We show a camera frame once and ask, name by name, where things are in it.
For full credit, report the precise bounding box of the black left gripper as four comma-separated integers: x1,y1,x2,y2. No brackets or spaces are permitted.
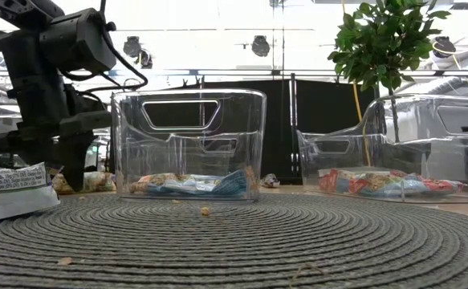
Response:
0,78,113,193

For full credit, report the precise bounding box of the white snack bag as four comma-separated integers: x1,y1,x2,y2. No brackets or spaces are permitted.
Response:
0,161,62,225

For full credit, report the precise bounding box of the blue orange granola bar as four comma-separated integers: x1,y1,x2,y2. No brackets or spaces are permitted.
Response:
128,172,186,194

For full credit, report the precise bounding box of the clear plastic bin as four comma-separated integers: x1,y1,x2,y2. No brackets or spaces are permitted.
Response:
165,130,258,180
110,88,268,202
296,94,468,205

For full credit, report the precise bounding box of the black ceiling fixture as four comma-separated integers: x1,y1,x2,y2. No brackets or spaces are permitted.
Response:
136,48,154,70
433,35,458,55
122,35,143,58
250,35,271,58

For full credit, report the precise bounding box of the round grey woven mat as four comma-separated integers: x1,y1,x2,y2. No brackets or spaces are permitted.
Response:
0,193,468,289

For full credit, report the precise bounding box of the black backdrop panel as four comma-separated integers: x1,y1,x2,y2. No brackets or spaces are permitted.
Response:
110,78,376,186

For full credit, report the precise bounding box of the thin brown twig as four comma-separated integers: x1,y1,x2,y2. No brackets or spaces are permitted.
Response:
289,263,331,289

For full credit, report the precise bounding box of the green potted plant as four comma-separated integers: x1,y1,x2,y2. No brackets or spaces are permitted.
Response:
327,0,452,144

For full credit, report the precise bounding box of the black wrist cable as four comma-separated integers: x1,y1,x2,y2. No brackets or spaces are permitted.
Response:
60,22,149,94

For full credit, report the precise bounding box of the yellow cable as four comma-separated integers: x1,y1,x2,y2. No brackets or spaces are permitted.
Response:
352,78,373,168

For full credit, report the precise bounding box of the silver air duct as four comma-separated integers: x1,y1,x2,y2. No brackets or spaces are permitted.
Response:
397,75,468,97

